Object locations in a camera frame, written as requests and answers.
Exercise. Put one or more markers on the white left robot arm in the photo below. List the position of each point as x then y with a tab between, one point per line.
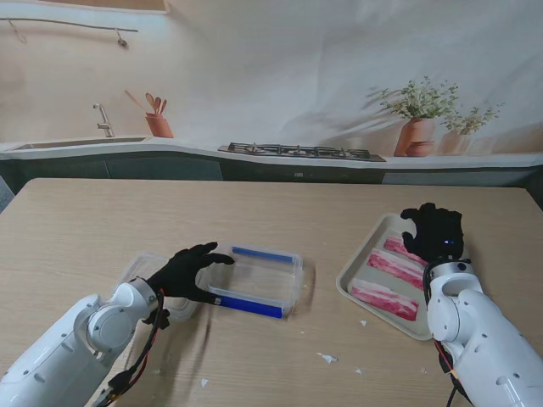
59	343

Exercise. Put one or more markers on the beige plastic tray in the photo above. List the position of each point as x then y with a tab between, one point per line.
356	271

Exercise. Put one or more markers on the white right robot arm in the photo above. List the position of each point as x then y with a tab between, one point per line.
479	330

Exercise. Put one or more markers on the raw bacon slice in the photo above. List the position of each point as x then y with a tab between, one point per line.
382	299
394	267

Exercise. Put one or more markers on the stack of raw bacon slices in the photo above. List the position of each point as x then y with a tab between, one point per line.
396	246

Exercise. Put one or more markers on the clear plastic food container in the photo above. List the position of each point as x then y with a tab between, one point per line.
254	309

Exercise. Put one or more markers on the clear lid with blue label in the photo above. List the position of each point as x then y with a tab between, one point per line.
140	267

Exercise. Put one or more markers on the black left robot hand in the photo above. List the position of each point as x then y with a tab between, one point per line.
182	271

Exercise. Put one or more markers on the printed kitchen backdrop cloth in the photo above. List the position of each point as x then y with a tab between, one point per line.
271	63

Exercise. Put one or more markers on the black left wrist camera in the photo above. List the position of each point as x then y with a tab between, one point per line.
158	318

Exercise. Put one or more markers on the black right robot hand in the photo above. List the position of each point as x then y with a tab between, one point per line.
437	237

